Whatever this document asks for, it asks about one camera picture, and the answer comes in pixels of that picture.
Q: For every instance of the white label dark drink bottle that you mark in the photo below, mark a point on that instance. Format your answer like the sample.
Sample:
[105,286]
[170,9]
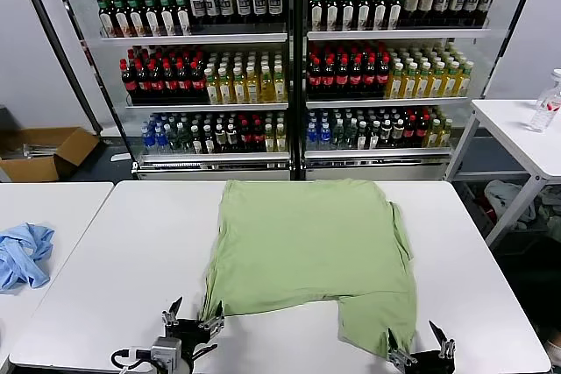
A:
[243,6]
[457,2]
[211,7]
[486,2]
[275,5]
[259,5]
[197,8]
[472,2]
[442,2]
[225,6]

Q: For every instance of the red cap cola bottle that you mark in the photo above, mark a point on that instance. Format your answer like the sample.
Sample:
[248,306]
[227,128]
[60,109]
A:
[183,82]
[383,79]
[329,79]
[356,79]
[169,82]
[127,82]
[343,79]
[370,79]
[141,82]
[315,79]
[155,82]
[197,82]

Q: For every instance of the small yellow juice bottle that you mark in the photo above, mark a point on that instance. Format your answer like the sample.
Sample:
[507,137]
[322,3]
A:
[445,134]
[280,139]
[434,135]
[269,139]

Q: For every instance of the black cooler centre post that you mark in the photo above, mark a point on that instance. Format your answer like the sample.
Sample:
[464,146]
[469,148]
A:
[298,85]

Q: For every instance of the white side table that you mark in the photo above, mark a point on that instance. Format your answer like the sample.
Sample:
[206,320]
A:
[513,129]

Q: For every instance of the beige label tea bottle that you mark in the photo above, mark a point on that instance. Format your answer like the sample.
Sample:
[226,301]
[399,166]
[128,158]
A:
[411,4]
[426,2]

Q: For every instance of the small blue drink bottle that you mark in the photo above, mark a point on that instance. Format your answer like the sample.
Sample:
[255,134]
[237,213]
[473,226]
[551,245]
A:
[161,141]
[324,137]
[312,137]
[147,141]

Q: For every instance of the white crumpled cloth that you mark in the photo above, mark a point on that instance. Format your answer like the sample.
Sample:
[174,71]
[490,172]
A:
[504,199]

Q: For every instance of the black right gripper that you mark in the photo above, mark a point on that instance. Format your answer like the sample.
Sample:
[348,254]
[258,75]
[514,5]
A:
[431,365]

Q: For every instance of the white cooler shelf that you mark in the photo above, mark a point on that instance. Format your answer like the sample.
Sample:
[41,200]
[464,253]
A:
[385,102]
[206,106]
[215,157]
[394,34]
[377,153]
[193,38]

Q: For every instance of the small clear green bottle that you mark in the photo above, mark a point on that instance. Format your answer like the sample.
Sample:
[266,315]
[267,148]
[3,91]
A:
[350,135]
[185,141]
[337,135]
[174,141]

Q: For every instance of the small dark white label bottle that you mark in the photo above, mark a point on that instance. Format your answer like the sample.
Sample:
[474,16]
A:
[361,137]
[374,137]
[208,142]
[196,142]
[398,133]
[232,139]
[385,133]
[220,139]

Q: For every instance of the white display cooler cabinet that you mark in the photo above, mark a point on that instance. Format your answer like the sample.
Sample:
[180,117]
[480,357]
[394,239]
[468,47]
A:
[219,170]

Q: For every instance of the green cap tea bottle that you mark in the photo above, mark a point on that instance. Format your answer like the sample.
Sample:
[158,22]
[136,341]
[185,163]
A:
[317,12]
[183,18]
[151,19]
[136,19]
[381,12]
[106,19]
[332,12]
[120,19]
[348,12]
[364,12]
[395,12]
[167,18]

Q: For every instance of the grey green cloth pile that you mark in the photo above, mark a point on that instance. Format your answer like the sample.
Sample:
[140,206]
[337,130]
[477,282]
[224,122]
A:
[551,212]

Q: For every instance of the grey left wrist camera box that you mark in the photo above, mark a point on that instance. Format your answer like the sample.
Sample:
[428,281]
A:
[165,350]

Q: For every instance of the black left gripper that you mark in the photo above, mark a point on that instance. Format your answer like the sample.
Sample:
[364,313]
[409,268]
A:
[190,334]

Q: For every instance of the small red label cola bottle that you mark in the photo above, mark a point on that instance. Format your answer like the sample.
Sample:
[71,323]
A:
[245,137]
[409,131]
[258,137]
[421,131]

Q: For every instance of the open cardboard box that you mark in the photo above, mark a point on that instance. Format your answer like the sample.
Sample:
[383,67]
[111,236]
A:
[79,142]

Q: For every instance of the clear plastic water bottle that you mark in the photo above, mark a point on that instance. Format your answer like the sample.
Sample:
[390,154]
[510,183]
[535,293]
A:
[545,107]

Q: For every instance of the crumpled light blue shirt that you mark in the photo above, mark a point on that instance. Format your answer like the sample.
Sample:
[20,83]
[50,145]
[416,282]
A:
[22,256]

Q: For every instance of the metal rods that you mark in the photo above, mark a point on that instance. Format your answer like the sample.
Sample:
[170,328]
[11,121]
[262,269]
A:
[37,150]

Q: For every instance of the light green polo shirt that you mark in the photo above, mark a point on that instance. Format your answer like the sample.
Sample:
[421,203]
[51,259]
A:
[307,251]

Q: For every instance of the white floor bracket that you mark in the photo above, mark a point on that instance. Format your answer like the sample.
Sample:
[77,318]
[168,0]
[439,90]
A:
[120,157]

